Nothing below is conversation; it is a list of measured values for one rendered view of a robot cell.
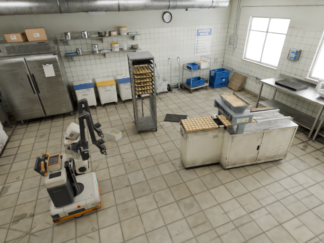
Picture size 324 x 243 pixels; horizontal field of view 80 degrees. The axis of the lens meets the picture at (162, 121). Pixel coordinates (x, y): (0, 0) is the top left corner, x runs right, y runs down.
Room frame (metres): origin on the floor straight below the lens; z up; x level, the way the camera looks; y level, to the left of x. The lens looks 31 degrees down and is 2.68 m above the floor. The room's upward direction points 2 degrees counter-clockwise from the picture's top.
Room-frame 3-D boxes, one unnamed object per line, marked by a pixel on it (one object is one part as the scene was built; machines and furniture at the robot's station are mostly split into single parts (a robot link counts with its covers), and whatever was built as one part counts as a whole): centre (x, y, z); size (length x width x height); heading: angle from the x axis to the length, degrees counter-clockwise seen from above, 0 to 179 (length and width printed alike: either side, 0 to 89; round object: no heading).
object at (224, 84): (7.08, -2.18, 0.10); 0.60 x 0.40 x 0.20; 108
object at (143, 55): (4.25, 0.43, 0.93); 0.64 x 0.51 x 1.78; 14
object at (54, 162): (2.02, 1.49, 0.87); 0.23 x 0.15 x 0.11; 21
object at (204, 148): (2.89, -0.72, 0.45); 0.70 x 0.34 x 0.90; 101
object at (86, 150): (2.16, 1.11, 0.99); 0.28 x 0.16 x 0.22; 21
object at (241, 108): (2.98, -1.22, 1.25); 0.56 x 0.29 x 0.14; 11
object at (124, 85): (6.04, 1.11, 0.38); 0.64 x 0.54 x 0.77; 20
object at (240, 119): (2.98, -1.22, 1.01); 0.72 x 0.33 x 0.34; 11
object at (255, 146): (3.07, -1.68, 0.42); 1.28 x 0.72 x 0.84; 101
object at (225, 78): (7.08, -2.18, 0.30); 0.60 x 0.40 x 0.20; 111
